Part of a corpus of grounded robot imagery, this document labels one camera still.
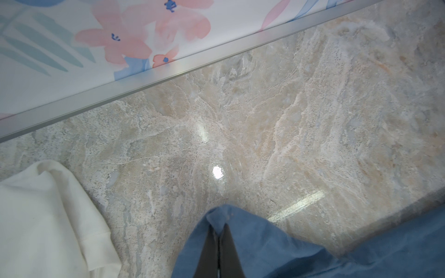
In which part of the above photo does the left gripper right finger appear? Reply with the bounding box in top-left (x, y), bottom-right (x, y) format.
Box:
top-left (219, 224), bottom-right (246, 278)

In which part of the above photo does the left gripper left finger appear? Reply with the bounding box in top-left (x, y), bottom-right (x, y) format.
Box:
top-left (193, 227), bottom-right (219, 278)

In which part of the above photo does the blue t-shirt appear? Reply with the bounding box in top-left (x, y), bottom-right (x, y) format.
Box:
top-left (172, 205), bottom-right (445, 278)

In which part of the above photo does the white folded t-shirt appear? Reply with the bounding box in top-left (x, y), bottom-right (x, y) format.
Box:
top-left (1, 160), bottom-right (122, 278)

